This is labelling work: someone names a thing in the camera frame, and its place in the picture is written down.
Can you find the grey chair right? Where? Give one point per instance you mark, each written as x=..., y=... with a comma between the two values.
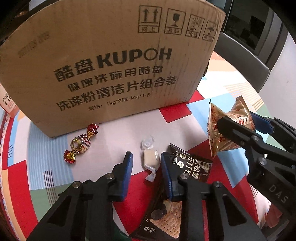
x=252, y=69

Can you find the black cracker packet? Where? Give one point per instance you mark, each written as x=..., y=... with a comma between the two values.
x=163, y=218

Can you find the gold snack packet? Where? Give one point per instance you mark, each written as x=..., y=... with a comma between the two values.
x=238, y=113

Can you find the orange drink bottle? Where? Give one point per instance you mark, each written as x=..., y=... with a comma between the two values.
x=7, y=103

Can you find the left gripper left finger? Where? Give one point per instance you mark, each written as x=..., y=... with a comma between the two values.
x=84, y=210

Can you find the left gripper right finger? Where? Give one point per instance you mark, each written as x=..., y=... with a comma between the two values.
x=209, y=206

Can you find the red gold wrapped candy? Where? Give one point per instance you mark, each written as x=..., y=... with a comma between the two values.
x=80, y=144

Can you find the white wrapped candy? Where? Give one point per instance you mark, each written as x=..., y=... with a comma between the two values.
x=151, y=158

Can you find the person's right hand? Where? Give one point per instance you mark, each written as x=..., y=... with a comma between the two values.
x=273, y=216

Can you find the brown cardboard box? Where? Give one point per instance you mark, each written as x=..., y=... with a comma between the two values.
x=74, y=63

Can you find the colourful patterned tablecloth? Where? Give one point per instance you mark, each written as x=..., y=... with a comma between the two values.
x=33, y=171

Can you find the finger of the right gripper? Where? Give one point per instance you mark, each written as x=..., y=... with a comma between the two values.
x=237, y=133
x=263, y=124

